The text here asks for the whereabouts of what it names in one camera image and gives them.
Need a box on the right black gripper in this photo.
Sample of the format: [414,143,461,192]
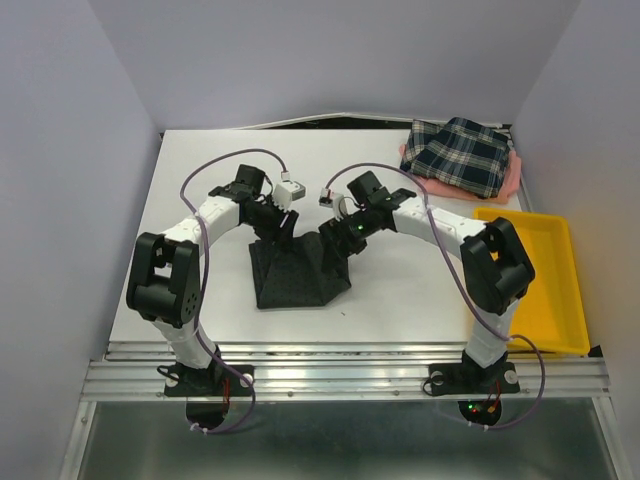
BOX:
[318,207,377,274]

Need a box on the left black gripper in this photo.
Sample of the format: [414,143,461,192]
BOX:
[244,195,299,251]

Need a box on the dark grey dotted skirt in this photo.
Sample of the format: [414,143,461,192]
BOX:
[249,232,351,310]

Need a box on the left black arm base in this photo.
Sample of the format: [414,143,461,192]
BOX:
[156,361,251,398]

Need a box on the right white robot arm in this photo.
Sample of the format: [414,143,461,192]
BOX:
[319,171,535,390]

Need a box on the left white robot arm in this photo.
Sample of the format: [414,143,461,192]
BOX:
[126,164,306,394]

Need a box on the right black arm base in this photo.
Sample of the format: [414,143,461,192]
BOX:
[427,361,520,396]

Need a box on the folded plaid skirt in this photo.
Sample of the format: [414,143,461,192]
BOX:
[400,117,511,200]

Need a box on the folded pink skirt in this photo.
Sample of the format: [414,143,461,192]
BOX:
[400,141,521,204]

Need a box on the yellow plastic tray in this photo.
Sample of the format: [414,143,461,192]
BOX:
[474,207,591,356]

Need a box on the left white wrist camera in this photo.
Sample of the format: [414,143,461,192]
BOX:
[271,180,306,211]

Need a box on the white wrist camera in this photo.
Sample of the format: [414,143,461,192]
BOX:
[318,187,348,220]
[271,180,306,211]

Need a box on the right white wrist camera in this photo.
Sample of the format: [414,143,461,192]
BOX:
[318,187,348,220]

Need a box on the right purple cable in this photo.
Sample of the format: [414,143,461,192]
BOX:
[319,163,547,432]

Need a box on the purple cable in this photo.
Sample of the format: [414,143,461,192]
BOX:
[319,163,547,432]
[179,148,294,435]

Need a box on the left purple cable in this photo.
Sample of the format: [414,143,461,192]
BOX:
[179,148,294,435]

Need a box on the aluminium rail frame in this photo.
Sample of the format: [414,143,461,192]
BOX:
[60,341,633,479]

